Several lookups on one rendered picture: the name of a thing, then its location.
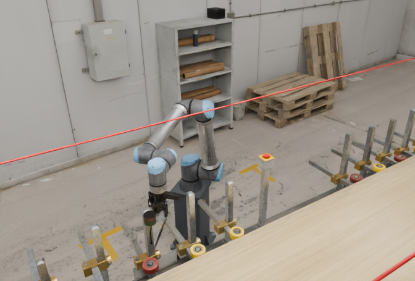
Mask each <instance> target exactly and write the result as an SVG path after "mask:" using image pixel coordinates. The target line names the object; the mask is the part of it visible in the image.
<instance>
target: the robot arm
mask: <svg viewBox="0 0 415 281"><path fill-rule="evenodd" d="M210 109H214V104H213V103H212V102H211V101H207V100H200V99H184V100H181V101H179V102H177V103H175V104H174V105H173V106H172V108H171V112H170V114H169V115H168V116H167V117H166V118H165V119H164V121H166V120H170V119H174V118H177V117H182V116H185V115H190V114H194V113H197V112H202V111H206V110H210ZM214 111H215V110H213V111H209V112H204V113H201V114H197V115H193V117H195V119H196V124H197V128H198V136H199V143H200V147H201V154H202V159H200V158H199V156H198V155H197V154H186V155H185V156H183V157H182V158H181V163H180V165H181V175H182V179H181V181H180V184H179V186H180V189H181V190H182V191H183V192H185V193H187V192H189V191H192V192H193V193H196V192H198V191H200V190H201V189H202V187H203V182H202V180H201V179H205V180H211V181H215V182H219V181H221V179H222V176H223V174H224V167H225V165H224V163H222V162H220V159H219V158H218V157H217V153H216V144H215V138H214V129H213V123H212V118H213V117H214V113H215V112H214ZM185 118H186V117H185ZM185 118H182V119H177V120H173V121H170V122H166V123H163V124H160V126H158V128H157V129H156V130H155V131H154V133H153V134H152V135H151V136H150V137H149V139H148V140H147V141H146V143H144V144H143V145H142V147H139V146H137V147H136V148H135V149H134V152H133V160H134V161H135V162H136V163H139V164H146V165H148V166H147V170H148V178H149V190H150V191H149V192H148V196H149V199H148V206H149V207H151V208H152V211H154V212H155V213H156V216H158V217H157V218H156V220H162V221H163V222H164V221H165V220H166V219H167V216H168V205H167V201H166V199H174V200H179V197H180V196H179V195H178V193H176V192H171V191H166V190H167V179H166V173H168V171H169V170H170V169H171V167H172V166H173V165H174V164H175V163H176V161H177V154H176V152H175V151H174V150H172V149H170V148H167V149H165V150H163V151H162V150H159V149H160V147H161V146H162V145H163V144H164V142H165V141H166V139H167V138H168V137H169V135H170V134H171V133H172V132H173V130H174V129H175V127H176V126H177V125H178V124H179V122H180V121H181V120H183V119H185ZM149 202H150V203H151V205H149Z"/></svg>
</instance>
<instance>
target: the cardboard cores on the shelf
mask: <svg viewBox="0 0 415 281"><path fill-rule="evenodd" d="M214 39H215V38H214V35H213V34H206V35H199V36H198V43H205V42H208V41H214ZM191 44H193V37H188V38H181V39H178V46H179V47H181V46H187V45H191ZM179 68H180V77H183V79H186V78H191V77H197V76H200V75H205V74H209V73H214V72H219V71H222V70H224V63H223V62H218V63H217V61H213V60H208V61H203V62H197V63H194V64H188V65H182V66H179ZM218 94H221V90H220V89H216V88H215V86H214V85H212V86H208V87H205V88H200V89H197V90H193V91H188V92H185V93H181V100H184V99H200V100H202V99H205V98H209V97H211V96H215V95H218Z"/></svg>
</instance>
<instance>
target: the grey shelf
mask: <svg viewBox="0 0 415 281"><path fill-rule="evenodd" d="M193 30H197V31H198V36H199V35H206V34H213V35H214V38H215V39H214V41H208V42H205V43H198V46H193V44H191V45H187V46H181V47H179V46H178V39H181V38H188V37H192V36H193ZM156 36H157V52H158V61H159V76H160V85H161V100H162V116H163V121H164V119H165V118H166V117H167V116H168V115H169V114H170V112H171V108H172V106H173V105H174V104H175V103H177V102H179V101H181V93H185V92H188V91H193V90H197V89H200V88H205V87H208V86H212V85H214V86H215V76H216V89H220V90H221V94H218V95H215V96H211V97H209V98H205V99H202V100H207V101H211V102H212V103H213V104H214V106H215V108H217V107H221V106H226V105H229V104H233V52H234V19H229V18H224V19H217V20H216V19H210V18H208V17H207V16H205V17H197V18H192V19H183V20H174V21H169V22H160V23H156ZM211 58H212V60H213V61H217V63H218V62H223V63H224V70H222V71H219V72H214V73H209V74H205V75H200V76H197V77H191V78H186V79H183V77H180V68H179V66H182V65H188V64H194V63H197V62H203V61H208V60H211ZM214 112H215V113H214V117H213V118H212V123H213V129H215V128H218V127H221V126H223V125H227V124H230V127H229V129H233V106H229V107H224V108H221V109H216V110H215V111H214ZM197 134H198V128H197V124H196V119H195V117H193V116H189V117H186V118H185V119H183V120H181V121H180V122H179V124H178V125H177V126H176V127H175V129H174V130H173V132H172V133H171V134H170V135H171V136H172V137H174V138H175V139H177V140H178V141H179V142H180V147H181V148H182V147H183V140H184V139H186V138H189V137H191V136H193V135H197Z"/></svg>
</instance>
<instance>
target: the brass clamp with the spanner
mask: <svg viewBox="0 0 415 281"><path fill-rule="evenodd" d="M138 257H139V260H138V261H136V260H135V259H136V256H135V257H133V262H134V265H135V267H136V269H137V270H140V269H142V268H143V267H142V264H143V261H144V260H146V259H148V258H155V259H157V260H158V259H160V258H161V255H160V252H159V250H158V249H156V250H155V254H154V255H152V256H150V257H149V256H148V255H147V253H146V252H145V253H142V254H140V255H138Z"/></svg>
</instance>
